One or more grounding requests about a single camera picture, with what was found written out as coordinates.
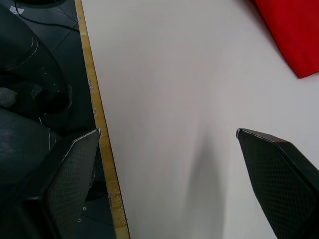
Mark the black floor cable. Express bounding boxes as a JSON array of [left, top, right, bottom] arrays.
[[14, 0, 81, 32]]

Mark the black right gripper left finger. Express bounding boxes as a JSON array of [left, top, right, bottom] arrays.
[[0, 128, 102, 239]]

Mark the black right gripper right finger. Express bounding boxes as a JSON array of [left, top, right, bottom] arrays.
[[235, 128, 319, 239]]

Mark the red t-shirt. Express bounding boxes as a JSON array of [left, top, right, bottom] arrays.
[[249, 0, 319, 80]]

